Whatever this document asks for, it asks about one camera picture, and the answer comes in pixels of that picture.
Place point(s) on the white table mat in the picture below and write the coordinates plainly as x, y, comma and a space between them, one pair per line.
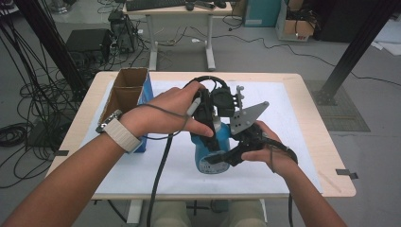
283, 126

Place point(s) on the white table leg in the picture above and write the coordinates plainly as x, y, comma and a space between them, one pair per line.
135, 211

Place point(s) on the person's right hand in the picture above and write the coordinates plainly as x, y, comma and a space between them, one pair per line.
277, 157

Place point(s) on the black keyboard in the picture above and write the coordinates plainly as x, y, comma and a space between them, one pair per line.
154, 3

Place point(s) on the white sheets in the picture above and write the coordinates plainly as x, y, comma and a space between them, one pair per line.
389, 38

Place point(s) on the blue cardboard box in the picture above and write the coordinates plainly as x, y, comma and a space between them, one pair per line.
126, 88

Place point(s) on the wooden desk with white legs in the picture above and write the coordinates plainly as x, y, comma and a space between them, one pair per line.
208, 38

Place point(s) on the black metal stand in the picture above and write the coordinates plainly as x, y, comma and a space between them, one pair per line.
356, 50
47, 38

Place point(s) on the black tape strip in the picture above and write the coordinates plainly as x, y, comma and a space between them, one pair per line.
346, 172
61, 153

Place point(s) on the open cardboard box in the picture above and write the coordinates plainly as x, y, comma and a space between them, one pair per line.
299, 28

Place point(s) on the grey computer tower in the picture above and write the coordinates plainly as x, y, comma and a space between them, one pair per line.
123, 31

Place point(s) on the black cabinet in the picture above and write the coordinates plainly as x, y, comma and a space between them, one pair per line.
337, 19

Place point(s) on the black seat frame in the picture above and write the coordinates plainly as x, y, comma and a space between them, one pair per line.
195, 208

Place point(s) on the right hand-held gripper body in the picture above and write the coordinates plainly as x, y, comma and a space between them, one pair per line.
246, 118

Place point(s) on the teal box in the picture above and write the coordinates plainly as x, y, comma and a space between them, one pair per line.
261, 12

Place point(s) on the blue bottle with white cap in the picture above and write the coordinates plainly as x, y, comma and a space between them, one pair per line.
222, 138

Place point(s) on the black computer mouse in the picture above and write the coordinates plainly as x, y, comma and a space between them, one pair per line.
190, 5
220, 3

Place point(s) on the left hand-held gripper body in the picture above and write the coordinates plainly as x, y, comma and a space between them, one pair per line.
222, 101

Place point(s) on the wristwatch with white band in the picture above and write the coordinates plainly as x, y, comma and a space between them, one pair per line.
121, 135

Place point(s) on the black computer case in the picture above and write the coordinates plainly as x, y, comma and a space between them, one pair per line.
88, 39

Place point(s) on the grey floor mat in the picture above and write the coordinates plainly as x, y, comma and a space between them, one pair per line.
343, 116

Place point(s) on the person's left hand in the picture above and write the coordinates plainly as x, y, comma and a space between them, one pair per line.
164, 113

